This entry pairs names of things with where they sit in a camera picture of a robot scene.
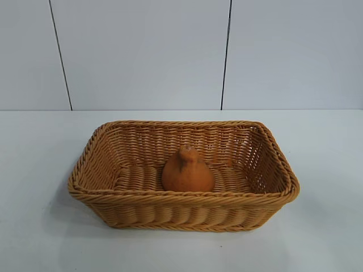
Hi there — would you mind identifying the orange with knobbed stem end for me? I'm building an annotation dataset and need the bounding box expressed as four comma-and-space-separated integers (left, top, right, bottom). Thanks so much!
161, 143, 215, 192

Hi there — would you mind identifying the tan woven wicker basket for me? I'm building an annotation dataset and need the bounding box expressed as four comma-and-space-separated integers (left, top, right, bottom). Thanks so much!
67, 119, 301, 232

